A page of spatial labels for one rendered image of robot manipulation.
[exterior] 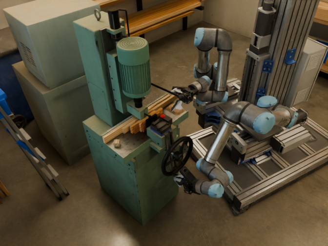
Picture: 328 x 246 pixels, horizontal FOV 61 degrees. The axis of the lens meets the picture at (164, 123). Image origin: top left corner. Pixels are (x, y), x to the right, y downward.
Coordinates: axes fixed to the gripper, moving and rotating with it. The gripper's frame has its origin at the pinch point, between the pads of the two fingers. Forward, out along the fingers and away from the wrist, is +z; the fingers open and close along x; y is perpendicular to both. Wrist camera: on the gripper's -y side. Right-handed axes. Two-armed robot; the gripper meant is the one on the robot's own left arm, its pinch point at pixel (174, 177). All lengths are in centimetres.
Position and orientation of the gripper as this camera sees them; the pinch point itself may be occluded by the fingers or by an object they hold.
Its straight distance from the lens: 178.2
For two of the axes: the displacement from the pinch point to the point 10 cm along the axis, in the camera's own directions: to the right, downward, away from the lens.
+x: 6.9, -4.9, 5.3
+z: -6.1, -0.2, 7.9
